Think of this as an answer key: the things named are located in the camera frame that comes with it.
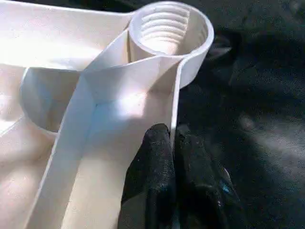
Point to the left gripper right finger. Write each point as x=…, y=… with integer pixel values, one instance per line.
x=202, y=188

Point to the white plastic table top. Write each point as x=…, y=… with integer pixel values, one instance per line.
x=71, y=119

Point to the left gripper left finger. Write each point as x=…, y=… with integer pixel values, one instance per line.
x=152, y=181

